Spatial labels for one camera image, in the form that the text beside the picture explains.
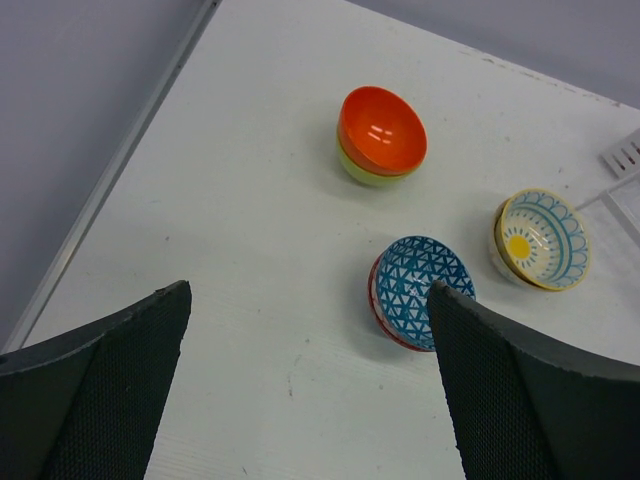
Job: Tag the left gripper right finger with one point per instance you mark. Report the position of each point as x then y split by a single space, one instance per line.
527 406

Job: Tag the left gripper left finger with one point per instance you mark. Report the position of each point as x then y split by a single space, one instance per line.
87 404

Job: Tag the white floral pattern bowl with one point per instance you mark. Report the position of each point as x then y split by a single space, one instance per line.
496 258

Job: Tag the blue yellow sun bowl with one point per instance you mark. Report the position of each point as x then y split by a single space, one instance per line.
543 240

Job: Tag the black bowl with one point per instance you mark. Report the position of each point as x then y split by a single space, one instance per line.
406 271

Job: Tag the red patterned glass bowl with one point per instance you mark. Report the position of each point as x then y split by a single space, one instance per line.
379 316

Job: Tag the lime green bowl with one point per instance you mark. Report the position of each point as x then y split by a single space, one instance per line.
354 165

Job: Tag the orange bowl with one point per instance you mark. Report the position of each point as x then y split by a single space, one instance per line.
381 133

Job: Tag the white cutlery holder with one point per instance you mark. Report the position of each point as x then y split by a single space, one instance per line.
623 157

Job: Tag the white wire dish rack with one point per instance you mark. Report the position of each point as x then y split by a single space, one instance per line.
622 202

